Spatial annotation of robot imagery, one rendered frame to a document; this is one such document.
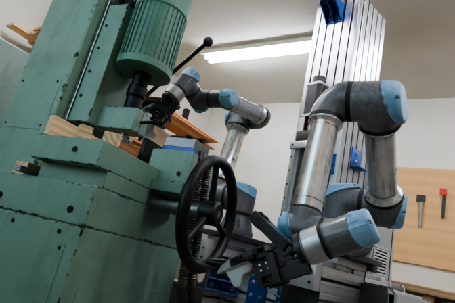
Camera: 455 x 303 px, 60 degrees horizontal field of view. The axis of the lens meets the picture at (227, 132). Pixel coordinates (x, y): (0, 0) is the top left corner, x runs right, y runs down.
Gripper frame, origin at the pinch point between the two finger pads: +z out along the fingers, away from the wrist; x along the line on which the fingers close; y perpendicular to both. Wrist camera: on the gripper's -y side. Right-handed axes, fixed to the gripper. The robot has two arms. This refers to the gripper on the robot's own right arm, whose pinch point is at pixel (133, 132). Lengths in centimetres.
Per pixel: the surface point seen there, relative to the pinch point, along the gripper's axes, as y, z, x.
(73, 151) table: 18, 25, -52
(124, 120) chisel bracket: 11.8, 6.8, -32.4
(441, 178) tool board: 158, -185, 214
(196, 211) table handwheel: 46, 17, -38
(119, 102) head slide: 1.1, 0.5, -23.8
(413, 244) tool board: 166, -121, 233
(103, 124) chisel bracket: 6.1, 10.7, -29.6
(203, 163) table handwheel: 43, 9, -49
